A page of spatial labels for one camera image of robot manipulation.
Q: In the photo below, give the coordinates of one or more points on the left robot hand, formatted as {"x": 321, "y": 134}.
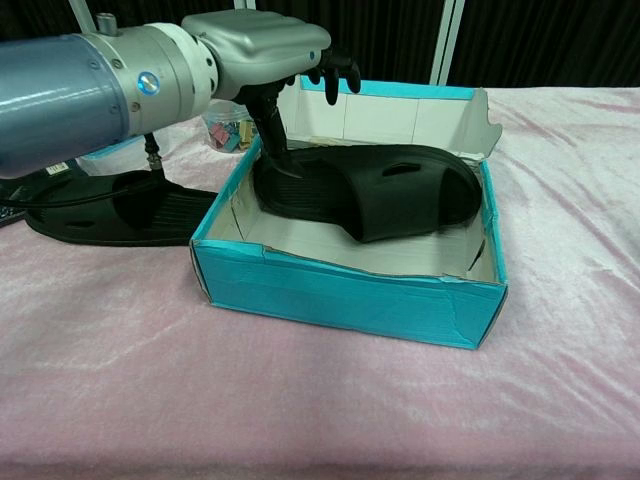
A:
{"x": 260, "y": 45}

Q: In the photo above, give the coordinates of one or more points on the black shoe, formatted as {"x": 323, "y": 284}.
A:
{"x": 390, "y": 200}
{"x": 150, "y": 220}

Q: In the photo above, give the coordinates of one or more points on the teal cardboard shoe box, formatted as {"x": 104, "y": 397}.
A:
{"x": 350, "y": 300}

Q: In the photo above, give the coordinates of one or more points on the round jar colourful clips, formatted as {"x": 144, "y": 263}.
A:
{"x": 227, "y": 135}

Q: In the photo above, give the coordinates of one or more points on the blue lidded plastic container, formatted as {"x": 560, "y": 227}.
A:
{"x": 110, "y": 157}

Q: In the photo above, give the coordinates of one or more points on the black pleated curtain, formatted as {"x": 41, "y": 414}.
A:
{"x": 550, "y": 40}

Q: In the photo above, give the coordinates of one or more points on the pink velvet tablecloth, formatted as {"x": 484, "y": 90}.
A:
{"x": 250, "y": 400}

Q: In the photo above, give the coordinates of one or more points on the white aluminium frame post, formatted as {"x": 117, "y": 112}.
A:
{"x": 452, "y": 40}

